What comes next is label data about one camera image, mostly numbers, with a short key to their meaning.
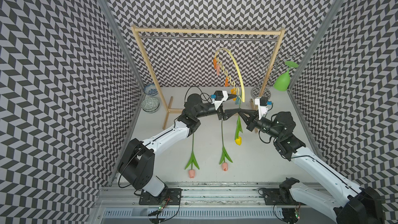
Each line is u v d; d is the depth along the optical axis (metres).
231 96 0.67
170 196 0.72
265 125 0.61
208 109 0.62
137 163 0.42
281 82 0.89
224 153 0.87
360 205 0.38
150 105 1.05
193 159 0.84
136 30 0.61
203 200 0.72
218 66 0.82
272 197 0.74
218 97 0.56
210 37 0.65
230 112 0.62
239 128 0.72
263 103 0.61
